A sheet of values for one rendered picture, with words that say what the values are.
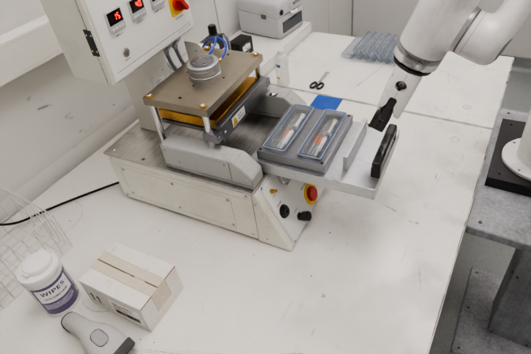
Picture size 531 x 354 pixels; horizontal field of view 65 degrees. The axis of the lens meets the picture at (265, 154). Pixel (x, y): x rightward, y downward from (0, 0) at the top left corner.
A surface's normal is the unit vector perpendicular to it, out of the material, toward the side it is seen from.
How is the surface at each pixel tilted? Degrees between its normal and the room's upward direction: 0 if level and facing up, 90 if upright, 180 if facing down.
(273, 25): 90
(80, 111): 90
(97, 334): 22
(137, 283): 1
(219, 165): 90
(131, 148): 0
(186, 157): 90
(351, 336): 0
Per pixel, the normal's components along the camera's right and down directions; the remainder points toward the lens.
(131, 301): -0.08, -0.76
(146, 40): 0.89, 0.21
